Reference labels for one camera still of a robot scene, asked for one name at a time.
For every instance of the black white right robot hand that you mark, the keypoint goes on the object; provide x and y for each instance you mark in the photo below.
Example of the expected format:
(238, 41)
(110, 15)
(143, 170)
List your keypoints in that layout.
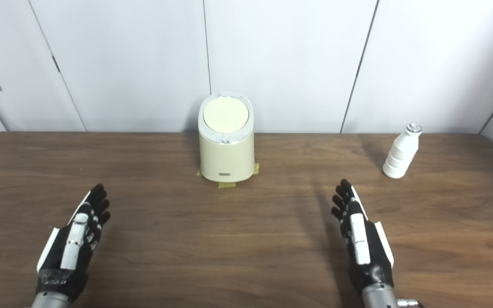
(364, 252)

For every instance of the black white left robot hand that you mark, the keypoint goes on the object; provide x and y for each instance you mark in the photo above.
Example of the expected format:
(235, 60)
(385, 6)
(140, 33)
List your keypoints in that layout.
(69, 256)

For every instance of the cream-colored round bin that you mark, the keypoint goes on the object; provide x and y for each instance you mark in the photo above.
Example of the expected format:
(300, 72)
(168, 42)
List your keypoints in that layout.
(227, 158)

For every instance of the small white plastic bottle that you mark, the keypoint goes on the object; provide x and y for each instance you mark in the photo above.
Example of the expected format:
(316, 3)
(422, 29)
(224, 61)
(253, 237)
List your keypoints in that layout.
(398, 156)

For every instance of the cream round bin lid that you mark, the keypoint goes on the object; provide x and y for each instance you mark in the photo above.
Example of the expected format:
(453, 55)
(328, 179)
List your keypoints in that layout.
(226, 114)

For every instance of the black wall panel hinge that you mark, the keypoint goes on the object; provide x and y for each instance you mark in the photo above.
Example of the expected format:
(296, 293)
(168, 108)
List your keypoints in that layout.
(55, 64)

